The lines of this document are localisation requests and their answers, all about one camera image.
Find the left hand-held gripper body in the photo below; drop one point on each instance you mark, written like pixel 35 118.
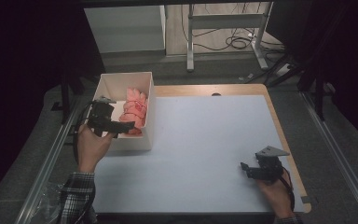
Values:
pixel 101 116

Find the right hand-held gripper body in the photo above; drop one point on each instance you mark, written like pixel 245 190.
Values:
pixel 270 169

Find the pink glove with red print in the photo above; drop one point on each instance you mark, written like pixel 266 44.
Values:
pixel 136 102

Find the white box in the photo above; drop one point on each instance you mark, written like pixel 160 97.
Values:
pixel 147 130

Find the person's right hand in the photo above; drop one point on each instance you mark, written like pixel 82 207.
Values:
pixel 279 196

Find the person's left hand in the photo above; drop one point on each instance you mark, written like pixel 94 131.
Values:
pixel 90 149

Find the black stand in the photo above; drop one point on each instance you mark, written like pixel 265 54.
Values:
pixel 318 93
pixel 65 99

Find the light blue table mat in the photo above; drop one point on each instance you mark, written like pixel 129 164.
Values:
pixel 199 155

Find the wooden table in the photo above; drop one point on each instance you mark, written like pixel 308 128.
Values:
pixel 236 89

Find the dark curtain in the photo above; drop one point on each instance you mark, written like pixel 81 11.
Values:
pixel 351 62
pixel 18 77

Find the white cabinet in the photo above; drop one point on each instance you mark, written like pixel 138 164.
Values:
pixel 124 28

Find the clear plastic bag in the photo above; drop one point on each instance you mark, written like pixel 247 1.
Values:
pixel 48 199

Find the white power strip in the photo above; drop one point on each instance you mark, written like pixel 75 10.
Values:
pixel 282 70

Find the metal floor rail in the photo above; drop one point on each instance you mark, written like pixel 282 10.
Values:
pixel 48 165
pixel 338 155

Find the white desk frame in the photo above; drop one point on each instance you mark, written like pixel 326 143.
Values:
pixel 227 21

